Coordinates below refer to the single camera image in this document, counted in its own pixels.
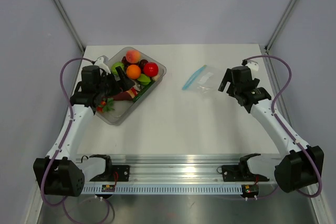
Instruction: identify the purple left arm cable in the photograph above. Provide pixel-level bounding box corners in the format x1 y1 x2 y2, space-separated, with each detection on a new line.
39 58 115 222

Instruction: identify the aluminium mounting rail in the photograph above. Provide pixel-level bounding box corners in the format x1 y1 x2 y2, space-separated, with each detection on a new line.
76 154 279 183

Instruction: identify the dark purple plum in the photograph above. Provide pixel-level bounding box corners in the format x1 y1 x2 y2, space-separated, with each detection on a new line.
139 59 148 69

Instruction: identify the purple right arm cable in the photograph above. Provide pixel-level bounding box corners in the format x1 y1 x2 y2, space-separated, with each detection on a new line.
243 55 323 200

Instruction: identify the red apple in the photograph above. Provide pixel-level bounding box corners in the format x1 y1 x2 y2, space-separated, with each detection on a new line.
143 62 159 77

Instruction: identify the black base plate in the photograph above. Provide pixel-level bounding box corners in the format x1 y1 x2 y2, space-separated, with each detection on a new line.
216 165 270 183
90 165 130 182

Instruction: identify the right aluminium frame post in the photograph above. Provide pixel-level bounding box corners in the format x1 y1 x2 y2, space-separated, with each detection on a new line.
264 0 299 53

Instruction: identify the orange fruit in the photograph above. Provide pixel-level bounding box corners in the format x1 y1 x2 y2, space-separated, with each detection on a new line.
126 65 141 80

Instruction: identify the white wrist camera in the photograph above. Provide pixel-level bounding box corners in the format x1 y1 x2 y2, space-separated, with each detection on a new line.
241 59 259 72
94 55 111 74

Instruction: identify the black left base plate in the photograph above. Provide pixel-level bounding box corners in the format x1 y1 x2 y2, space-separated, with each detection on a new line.
90 165 130 182

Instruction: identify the aluminium frame post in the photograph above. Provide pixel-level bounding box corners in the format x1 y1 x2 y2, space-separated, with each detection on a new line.
264 0 299 53
52 0 86 55

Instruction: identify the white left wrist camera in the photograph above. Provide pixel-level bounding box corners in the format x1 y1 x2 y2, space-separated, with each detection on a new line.
94 55 111 74

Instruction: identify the raw steak slice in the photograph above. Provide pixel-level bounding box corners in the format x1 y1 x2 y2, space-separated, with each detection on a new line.
112 88 138 101

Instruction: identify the left aluminium frame post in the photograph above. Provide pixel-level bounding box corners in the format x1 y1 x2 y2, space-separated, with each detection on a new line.
52 0 86 55

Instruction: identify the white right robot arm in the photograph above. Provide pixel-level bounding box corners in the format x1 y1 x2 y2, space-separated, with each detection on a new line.
218 66 324 193

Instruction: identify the clear zip top bag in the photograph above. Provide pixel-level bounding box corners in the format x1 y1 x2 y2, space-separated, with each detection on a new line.
182 65 225 96

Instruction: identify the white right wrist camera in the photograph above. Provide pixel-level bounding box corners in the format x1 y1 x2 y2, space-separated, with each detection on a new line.
241 59 259 72

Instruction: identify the peach fruit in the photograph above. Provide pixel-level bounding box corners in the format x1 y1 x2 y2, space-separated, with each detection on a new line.
125 49 141 64

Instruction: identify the green cucumber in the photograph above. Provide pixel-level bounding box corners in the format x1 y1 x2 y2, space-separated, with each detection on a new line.
132 81 155 103

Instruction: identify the white slotted cable duct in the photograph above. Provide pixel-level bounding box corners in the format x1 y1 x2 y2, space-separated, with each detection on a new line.
81 184 243 195

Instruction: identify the green lime fruit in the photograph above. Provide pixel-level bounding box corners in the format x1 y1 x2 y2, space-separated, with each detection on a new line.
137 74 151 86

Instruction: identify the clear plastic food bin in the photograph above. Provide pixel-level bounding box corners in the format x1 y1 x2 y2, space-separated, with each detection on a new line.
97 47 166 125

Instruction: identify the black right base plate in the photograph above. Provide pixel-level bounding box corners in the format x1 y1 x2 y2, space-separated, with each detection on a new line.
216 165 270 183

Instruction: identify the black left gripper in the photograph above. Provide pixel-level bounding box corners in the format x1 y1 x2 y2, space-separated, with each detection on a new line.
96 66 134 98

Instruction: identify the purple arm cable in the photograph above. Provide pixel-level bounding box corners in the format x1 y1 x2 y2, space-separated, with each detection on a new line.
243 55 323 200
39 58 115 222

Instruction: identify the purple grape bunch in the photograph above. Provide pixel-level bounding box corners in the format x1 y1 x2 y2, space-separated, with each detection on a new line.
121 56 129 67

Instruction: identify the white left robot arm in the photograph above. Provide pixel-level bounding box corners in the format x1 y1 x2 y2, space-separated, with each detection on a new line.
33 65 130 199

